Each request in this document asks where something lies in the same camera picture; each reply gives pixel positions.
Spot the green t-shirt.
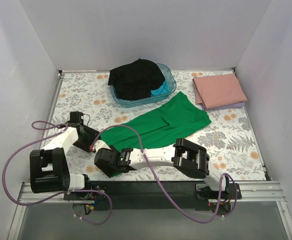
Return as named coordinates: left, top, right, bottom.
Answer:
left=101, top=92, right=211, bottom=151

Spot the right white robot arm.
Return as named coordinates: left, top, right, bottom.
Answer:
left=90, top=138, right=234, bottom=201

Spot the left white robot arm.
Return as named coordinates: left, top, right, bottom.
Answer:
left=29, top=111, right=99, bottom=200

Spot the black t-shirt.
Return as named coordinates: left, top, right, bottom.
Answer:
left=108, top=59, right=165, bottom=101

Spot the light blue t-shirt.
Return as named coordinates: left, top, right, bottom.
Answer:
left=150, top=80, right=170, bottom=96

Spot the blue plastic basket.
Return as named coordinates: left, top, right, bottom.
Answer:
left=109, top=63, right=177, bottom=108

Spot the floral table mat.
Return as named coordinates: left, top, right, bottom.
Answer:
left=48, top=70, right=266, bottom=181

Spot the folded pink t-shirt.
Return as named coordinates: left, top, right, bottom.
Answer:
left=192, top=73, right=247, bottom=109

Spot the folded lavender t-shirt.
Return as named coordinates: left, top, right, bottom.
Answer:
left=200, top=101, right=245, bottom=111

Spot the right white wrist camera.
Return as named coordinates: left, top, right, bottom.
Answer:
left=90, top=139, right=111, bottom=153

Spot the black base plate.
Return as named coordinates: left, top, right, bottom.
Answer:
left=64, top=180, right=243, bottom=211

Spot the aluminium frame rail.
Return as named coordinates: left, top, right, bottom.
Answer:
left=17, top=181, right=286, bottom=203

